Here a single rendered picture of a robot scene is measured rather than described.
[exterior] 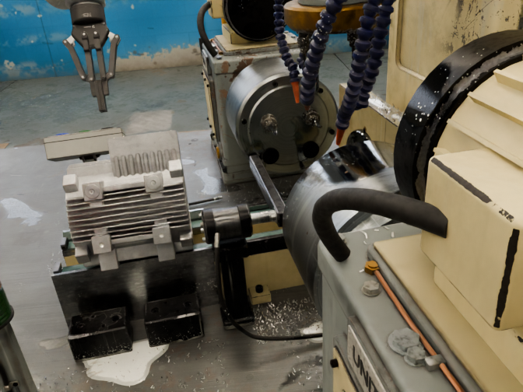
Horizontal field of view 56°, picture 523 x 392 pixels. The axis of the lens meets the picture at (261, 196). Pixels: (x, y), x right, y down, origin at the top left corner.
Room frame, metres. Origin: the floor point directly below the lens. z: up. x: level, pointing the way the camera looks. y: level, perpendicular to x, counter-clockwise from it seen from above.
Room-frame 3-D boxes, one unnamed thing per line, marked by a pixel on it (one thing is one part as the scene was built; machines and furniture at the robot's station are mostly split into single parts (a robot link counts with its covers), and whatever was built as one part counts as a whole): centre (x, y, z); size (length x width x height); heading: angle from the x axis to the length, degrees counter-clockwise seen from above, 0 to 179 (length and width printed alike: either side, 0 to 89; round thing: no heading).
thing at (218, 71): (1.48, -0.01, 0.99); 0.35 x 0.31 x 0.37; 10
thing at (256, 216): (0.73, 0.01, 1.01); 0.08 x 0.02 x 0.02; 100
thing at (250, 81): (1.24, -0.05, 1.04); 0.37 x 0.25 x 0.25; 10
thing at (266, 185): (0.85, -0.01, 1.02); 0.26 x 0.04 x 0.03; 10
